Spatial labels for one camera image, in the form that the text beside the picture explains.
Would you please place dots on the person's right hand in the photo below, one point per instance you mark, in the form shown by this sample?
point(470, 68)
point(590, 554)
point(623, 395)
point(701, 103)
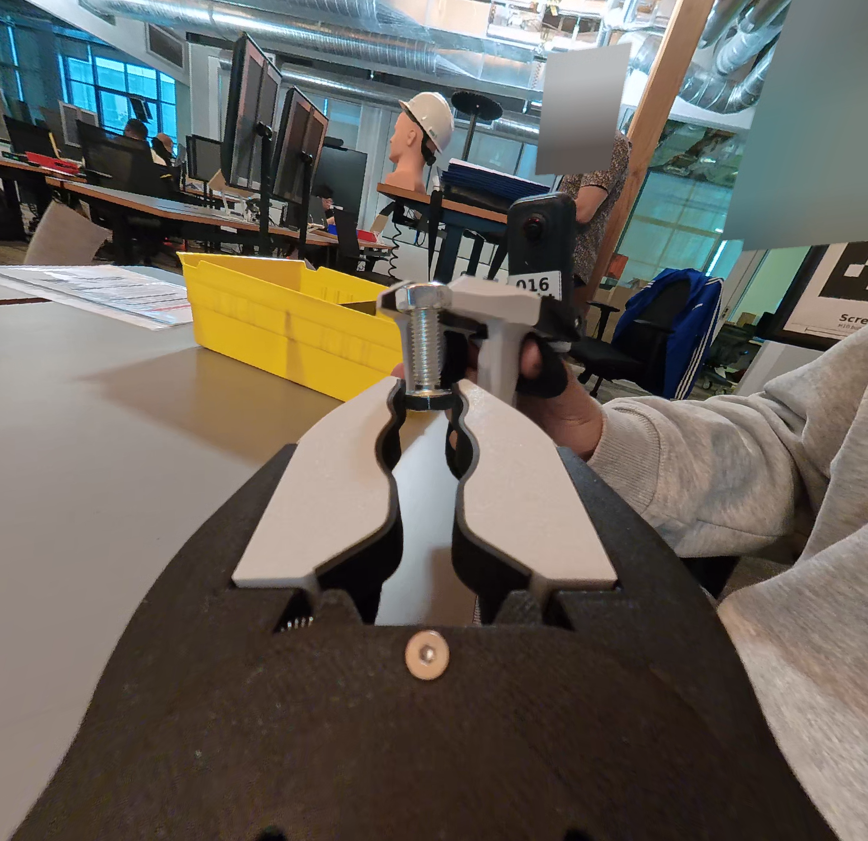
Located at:
point(563, 414)

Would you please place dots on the person's right forearm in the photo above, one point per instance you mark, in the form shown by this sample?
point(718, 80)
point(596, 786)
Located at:
point(712, 475)

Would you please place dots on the silver hex nut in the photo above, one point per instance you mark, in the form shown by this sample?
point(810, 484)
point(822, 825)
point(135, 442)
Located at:
point(420, 299)

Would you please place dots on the grey desk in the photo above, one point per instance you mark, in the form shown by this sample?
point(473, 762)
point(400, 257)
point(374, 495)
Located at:
point(102, 482)

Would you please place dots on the laminated paper sheet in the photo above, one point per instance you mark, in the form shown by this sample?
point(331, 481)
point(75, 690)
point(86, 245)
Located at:
point(95, 288)

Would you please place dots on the silver bolt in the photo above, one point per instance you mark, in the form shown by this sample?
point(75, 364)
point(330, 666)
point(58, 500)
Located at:
point(422, 353)

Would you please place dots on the large black monitor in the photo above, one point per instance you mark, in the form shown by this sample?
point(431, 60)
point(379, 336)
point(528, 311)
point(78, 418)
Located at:
point(298, 143)
point(247, 116)

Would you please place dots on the small black monitor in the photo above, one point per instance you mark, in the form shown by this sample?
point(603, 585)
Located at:
point(203, 156)

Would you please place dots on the blue striped jacket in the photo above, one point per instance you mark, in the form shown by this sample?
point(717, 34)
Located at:
point(692, 326)

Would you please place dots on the yellow plastic bin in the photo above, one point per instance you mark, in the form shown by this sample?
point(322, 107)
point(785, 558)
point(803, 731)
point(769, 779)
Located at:
point(271, 312)

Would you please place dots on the long wooden desk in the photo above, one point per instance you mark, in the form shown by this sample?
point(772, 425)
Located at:
point(27, 166)
point(169, 210)

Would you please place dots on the black office chair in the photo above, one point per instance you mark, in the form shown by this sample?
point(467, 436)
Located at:
point(725, 353)
point(644, 339)

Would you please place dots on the grey leaning board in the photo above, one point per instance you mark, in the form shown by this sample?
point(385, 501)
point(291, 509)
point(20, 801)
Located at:
point(68, 234)

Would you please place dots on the white hard hat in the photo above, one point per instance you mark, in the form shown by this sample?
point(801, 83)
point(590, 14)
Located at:
point(428, 119)

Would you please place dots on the stack of blue folders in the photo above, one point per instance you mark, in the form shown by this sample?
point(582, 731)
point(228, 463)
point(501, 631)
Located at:
point(481, 180)

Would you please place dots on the person's grey sweatshirt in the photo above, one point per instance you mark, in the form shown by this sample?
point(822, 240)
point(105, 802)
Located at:
point(814, 685)

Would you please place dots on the large silver ventilation duct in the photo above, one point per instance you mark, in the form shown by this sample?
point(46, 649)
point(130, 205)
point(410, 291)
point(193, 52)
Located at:
point(237, 14)

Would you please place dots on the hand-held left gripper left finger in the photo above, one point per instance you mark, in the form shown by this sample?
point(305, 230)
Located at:
point(325, 488)

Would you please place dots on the medium black monitor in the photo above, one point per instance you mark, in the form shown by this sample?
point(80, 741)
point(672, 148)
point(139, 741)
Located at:
point(342, 177)

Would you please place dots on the black monitor stand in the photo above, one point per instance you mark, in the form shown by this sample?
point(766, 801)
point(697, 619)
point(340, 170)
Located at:
point(305, 207)
point(261, 197)

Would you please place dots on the black framed tag poster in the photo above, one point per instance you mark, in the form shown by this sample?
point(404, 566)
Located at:
point(834, 292)

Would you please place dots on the wooden post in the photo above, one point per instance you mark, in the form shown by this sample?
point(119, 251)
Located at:
point(651, 109)

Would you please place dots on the black round floor lamp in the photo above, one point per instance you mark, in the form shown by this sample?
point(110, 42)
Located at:
point(476, 105)

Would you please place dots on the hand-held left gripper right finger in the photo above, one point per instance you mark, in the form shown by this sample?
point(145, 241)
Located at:
point(529, 495)

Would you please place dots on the mannequin head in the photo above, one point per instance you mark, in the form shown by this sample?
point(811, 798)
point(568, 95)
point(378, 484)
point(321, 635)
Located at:
point(407, 156)

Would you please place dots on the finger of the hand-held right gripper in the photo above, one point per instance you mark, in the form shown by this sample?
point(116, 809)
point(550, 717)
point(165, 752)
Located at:
point(495, 305)
point(390, 297)

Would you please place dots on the blue-legged standing desk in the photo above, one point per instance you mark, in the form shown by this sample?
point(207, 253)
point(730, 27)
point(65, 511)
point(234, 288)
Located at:
point(461, 207)

